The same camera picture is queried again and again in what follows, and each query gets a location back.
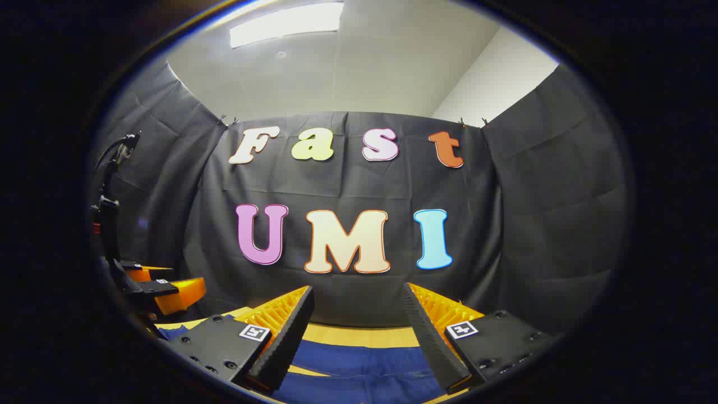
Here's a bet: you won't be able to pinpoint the black backdrop cloth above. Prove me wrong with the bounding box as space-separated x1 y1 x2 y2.
89 59 636 338

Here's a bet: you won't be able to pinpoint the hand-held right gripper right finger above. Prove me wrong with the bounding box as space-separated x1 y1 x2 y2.
401 282 562 395

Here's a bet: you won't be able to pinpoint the blue jeans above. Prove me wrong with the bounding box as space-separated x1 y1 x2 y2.
157 314 467 404

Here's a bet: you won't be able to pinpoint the rectangular ceiling light panel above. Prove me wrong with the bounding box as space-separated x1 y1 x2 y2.
229 2 345 49

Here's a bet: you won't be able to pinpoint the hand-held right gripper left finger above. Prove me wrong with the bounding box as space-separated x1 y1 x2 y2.
163 284 315 394

